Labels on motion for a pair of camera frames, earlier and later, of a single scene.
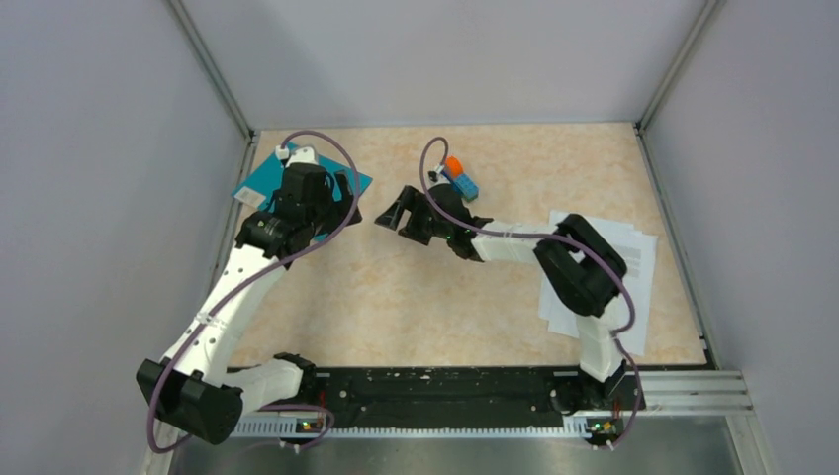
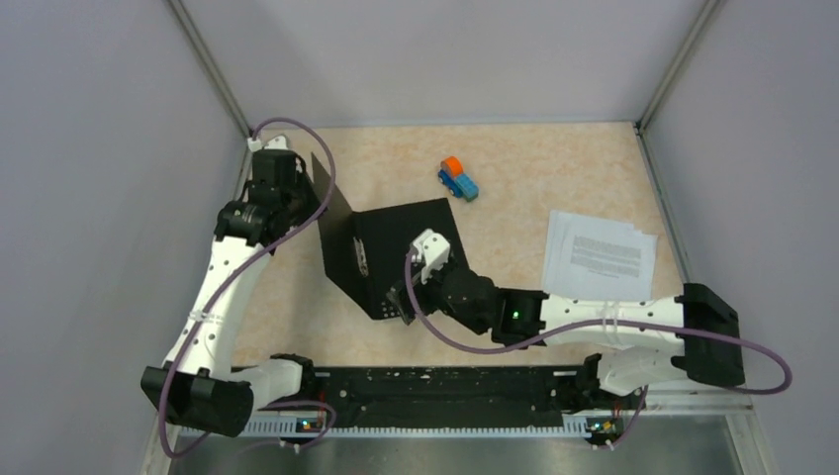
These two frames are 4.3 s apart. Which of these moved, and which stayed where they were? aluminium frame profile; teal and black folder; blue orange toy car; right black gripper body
Moved: teal and black folder; right black gripper body
Stayed: blue orange toy car; aluminium frame profile
